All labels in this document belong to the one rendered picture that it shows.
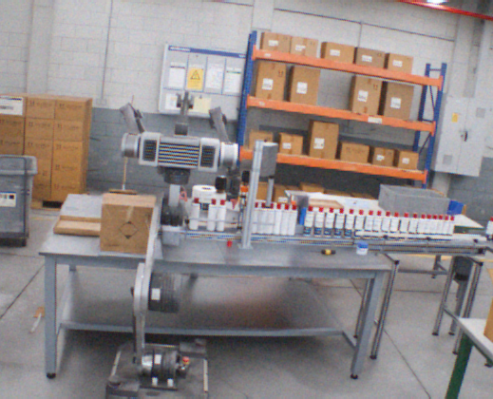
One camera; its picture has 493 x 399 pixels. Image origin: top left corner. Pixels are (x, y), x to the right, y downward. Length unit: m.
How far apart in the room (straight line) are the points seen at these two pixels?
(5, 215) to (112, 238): 2.48
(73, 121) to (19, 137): 0.70
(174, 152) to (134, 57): 5.18
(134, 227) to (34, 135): 3.81
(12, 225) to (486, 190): 7.22
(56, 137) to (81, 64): 1.74
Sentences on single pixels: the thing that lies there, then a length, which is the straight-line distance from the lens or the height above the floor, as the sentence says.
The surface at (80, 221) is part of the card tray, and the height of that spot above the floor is 0.84.
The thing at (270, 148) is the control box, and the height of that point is 1.46.
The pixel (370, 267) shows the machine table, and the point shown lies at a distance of 3.24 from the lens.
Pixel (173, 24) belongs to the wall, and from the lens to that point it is 7.66.
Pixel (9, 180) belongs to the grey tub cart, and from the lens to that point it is 5.10.
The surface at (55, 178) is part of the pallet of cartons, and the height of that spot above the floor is 0.42.
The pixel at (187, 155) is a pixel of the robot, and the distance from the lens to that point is 2.57.
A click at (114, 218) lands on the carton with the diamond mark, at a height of 1.04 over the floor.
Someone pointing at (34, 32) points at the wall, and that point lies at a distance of 8.00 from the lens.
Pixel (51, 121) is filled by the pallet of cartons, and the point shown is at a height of 1.12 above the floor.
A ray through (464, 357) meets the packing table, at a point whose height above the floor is 0.59.
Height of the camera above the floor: 1.85
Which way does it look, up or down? 12 degrees down
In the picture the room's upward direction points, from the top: 7 degrees clockwise
